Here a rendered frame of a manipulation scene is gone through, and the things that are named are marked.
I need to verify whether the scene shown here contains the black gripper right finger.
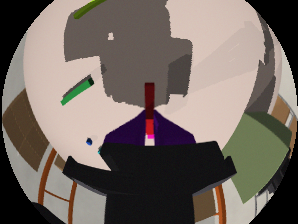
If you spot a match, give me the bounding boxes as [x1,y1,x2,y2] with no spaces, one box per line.
[153,109,196,145]

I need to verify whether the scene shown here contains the small blue block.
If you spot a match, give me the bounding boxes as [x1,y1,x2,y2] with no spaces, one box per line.
[86,139,93,145]

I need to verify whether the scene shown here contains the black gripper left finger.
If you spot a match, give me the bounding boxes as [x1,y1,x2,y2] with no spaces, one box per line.
[103,109,146,145]

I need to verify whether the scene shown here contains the dark red rod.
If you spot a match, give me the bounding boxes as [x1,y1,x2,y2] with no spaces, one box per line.
[145,83,155,135]

